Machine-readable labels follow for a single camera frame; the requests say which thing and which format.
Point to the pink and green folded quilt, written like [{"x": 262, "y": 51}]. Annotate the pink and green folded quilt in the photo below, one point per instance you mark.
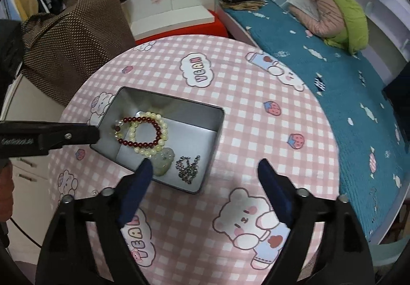
[{"x": 320, "y": 16}]

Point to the white board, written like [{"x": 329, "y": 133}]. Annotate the white board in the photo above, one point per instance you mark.
[{"x": 173, "y": 21}]

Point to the white bed frame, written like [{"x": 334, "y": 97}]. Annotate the white bed frame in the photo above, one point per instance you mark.
[{"x": 240, "y": 30}]

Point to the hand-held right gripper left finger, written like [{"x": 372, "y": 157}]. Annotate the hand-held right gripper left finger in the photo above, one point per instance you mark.
[{"x": 138, "y": 189}]

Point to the rectangular silver metal tin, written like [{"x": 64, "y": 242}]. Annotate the rectangular silver metal tin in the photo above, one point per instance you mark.
[{"x": 192, "y": 131}]

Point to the white drawer cabinet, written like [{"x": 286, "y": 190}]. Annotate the white drawer cabinet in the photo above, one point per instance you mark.
[{"x": 35, "y": 105}]

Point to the pale green jade pendant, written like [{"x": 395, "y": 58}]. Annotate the pale green jade pendant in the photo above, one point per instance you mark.
[{"x": 165, "y": 160}]

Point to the blue patterned bed blanket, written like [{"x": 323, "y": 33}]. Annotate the blue patterned bed blanket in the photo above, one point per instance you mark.
[{"x": 336, "y": 80}]

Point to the black cloth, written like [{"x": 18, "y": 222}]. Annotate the black cloth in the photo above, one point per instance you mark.
[{"x": 9, "y": 48}]

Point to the white folded cloth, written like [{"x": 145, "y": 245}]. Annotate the white folded cloth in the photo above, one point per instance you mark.
[{"x": 299, "y": 3}]

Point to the white headboard shelf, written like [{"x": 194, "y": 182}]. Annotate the white headboard shelf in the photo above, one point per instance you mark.
[{"x": 384, "y": 0}]

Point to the tan folded cloth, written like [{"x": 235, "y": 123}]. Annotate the tan folded cloth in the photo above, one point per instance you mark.
[{"x": 248, "y": 6}]

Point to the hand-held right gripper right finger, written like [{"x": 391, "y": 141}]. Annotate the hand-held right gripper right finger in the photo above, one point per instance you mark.
[{"x": 276, "y": 192}]

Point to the brown dotted cloth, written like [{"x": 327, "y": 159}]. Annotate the brown dotted cloth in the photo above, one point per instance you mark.
[{"x": 80, "y": 38}]

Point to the dark blue pillow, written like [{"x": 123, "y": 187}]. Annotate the dark blue pillow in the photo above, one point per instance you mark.
[{"x": 398, "y": 89}]

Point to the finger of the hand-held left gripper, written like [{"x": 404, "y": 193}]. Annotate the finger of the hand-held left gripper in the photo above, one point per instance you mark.
[{"x": 64, "y": 137}]

